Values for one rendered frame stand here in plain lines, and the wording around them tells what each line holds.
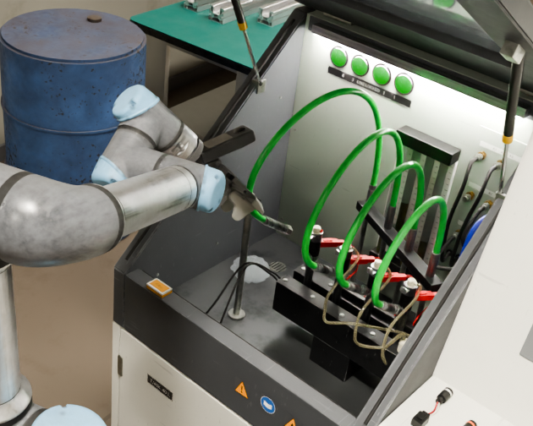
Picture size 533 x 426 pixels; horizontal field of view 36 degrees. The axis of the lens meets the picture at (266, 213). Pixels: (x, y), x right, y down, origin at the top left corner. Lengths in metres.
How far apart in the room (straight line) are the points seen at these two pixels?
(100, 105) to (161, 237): 1.39
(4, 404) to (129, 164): 0.43
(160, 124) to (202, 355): 0.55
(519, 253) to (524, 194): 0.11
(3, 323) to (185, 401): 0.78
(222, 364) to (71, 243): 0.77
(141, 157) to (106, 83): 1.80
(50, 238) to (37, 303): 2.28
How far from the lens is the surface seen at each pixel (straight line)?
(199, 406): 1.87
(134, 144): 1.41
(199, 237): 1.99
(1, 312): 1.18
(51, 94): 3.19
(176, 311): 1.77
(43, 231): 1.01
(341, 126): 1.99
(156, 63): 4.08
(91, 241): 1.04
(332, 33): 1.91
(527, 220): 1.54
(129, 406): 2.10
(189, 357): 1.81
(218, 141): 1.53
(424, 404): 1.62
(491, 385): 1.64
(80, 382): 2.96
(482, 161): 1.81
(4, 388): 1.28
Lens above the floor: 2.08
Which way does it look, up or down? 32 degrees down
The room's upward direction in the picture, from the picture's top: 8 degrees clockwise
